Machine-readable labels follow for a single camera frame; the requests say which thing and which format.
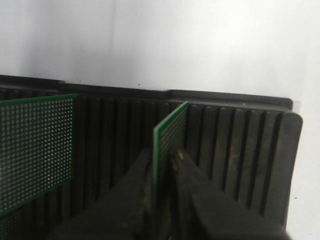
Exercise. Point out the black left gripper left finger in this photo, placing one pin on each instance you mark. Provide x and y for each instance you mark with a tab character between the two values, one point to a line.
112	217

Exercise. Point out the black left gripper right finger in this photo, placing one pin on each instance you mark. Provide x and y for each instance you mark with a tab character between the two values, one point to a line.
200	211

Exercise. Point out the green perforated board front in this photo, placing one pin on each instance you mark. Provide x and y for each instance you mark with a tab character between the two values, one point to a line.
169	134

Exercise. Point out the green perforated board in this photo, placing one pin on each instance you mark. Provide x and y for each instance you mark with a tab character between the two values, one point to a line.
37	147
169	134

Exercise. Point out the black slotted board rack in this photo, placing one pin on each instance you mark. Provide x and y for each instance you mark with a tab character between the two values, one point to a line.
245	145

